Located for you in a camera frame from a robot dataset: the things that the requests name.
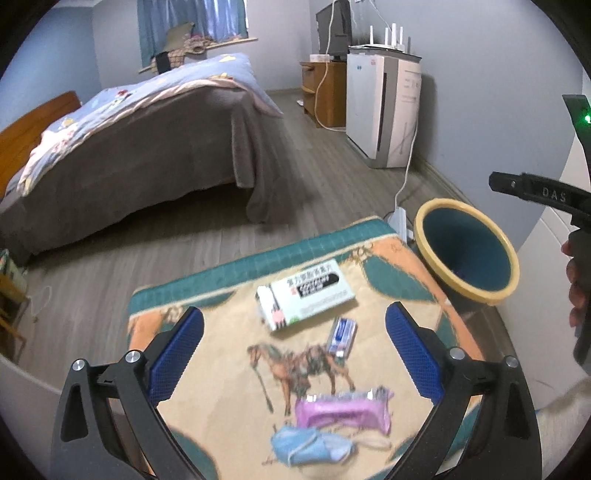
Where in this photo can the plaid cloth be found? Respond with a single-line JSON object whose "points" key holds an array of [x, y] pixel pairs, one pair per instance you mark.
{"points": [[178, 56]]}

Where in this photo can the quilted teal and beige mat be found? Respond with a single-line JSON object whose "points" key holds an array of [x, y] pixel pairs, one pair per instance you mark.
{"points": [[221, 355]]}

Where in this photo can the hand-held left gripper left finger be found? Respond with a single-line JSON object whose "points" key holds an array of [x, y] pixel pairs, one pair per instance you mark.
{"points": [[180, 350]]}

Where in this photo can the blue printed quilt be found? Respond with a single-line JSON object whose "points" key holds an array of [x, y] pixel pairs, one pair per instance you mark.
{"points": [[115, 106]]}

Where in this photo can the person's right hand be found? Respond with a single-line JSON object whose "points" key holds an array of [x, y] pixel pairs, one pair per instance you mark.
{"points": [[575, 277]]}

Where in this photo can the pale green medicine box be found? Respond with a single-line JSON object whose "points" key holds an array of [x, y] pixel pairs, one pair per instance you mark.
{"points": [[318, 295]]}

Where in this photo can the dark monitor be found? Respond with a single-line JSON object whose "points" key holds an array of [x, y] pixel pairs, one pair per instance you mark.
{"points": [[337, 32]]}

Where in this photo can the purple wrapper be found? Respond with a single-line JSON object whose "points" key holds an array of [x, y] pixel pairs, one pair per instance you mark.
{"points": [[341, 410]]}

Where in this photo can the white air purifier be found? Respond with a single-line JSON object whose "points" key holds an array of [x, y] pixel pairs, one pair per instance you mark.
{"points": [[364, 101]]}

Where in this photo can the white router with antennas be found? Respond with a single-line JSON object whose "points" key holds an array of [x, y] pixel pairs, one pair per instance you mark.
{"points": [[383, 46]]}

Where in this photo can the wooden headboard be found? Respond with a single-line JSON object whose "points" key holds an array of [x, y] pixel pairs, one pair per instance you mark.
{"points": [[27, 129]]}

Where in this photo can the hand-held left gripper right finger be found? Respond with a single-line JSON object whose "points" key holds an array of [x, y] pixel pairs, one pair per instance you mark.
{"points": [[411, 346]]}

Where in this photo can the bed with grey blanket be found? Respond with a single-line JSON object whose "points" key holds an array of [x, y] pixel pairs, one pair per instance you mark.
{"points": [[138, 161]]}

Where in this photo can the teal bin with yellow rim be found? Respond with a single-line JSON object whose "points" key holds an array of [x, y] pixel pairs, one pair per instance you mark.
{"points": [[466, 249]]}

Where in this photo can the small blue white packet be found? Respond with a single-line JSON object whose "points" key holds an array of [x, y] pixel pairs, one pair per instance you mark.
{"points": [[341, 334]]}

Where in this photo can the blue curtain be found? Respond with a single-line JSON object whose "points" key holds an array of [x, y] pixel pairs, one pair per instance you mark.
{"points": [[157, 27]]}

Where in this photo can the blue face mask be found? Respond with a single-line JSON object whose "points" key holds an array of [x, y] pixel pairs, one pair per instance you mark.
{"points": [[300, 445]]}

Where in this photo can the white power strip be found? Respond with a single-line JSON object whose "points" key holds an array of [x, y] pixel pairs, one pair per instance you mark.
{"points": [[398, 221]]}

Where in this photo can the wooden nightstand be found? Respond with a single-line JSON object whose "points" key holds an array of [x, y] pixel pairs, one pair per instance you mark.
{"points": [[332, 92]]}

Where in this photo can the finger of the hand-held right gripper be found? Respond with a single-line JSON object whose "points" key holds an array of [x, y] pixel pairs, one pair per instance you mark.
{"points": [[508, 183]]}

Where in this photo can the pale grey clothing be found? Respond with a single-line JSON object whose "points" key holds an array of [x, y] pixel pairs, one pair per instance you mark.
{"points": [[568, 438]]}

